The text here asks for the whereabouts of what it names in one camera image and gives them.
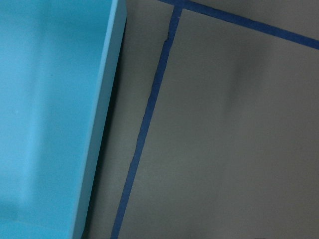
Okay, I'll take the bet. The vertical blue tape strip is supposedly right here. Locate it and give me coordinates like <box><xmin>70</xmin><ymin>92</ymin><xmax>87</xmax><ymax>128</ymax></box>
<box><xmin>110</xmin><ymin>6</ymin><xmax>182</xmax><ymax>239</ymax></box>

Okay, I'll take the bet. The light blue plastic bin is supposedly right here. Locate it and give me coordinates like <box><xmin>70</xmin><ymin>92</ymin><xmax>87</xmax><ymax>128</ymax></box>
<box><xmin>0</xmin><ymin>0</ymin><xmax>127</xmax><ymax>239</ymax></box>

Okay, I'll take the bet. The horizontal blue tape strip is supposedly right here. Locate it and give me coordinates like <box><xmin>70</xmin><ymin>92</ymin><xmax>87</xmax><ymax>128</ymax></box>
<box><xmin>162</xmin><ymin>0</ymin><xmax>319</xmax><ymax>50</ymax></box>

